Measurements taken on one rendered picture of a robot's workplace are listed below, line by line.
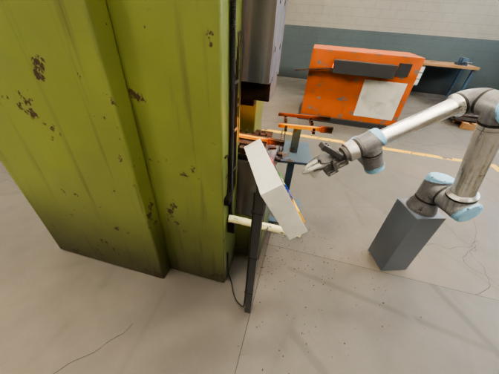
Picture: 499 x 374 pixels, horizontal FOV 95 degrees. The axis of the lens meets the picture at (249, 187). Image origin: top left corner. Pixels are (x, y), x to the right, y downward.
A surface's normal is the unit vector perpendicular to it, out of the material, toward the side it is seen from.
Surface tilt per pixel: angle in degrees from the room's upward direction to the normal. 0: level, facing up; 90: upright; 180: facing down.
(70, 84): 90
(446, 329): 0
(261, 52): 90
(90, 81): 90
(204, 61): 90
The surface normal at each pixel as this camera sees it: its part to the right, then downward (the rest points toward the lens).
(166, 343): 0.06, -0.80
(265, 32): -0.25, 0.57
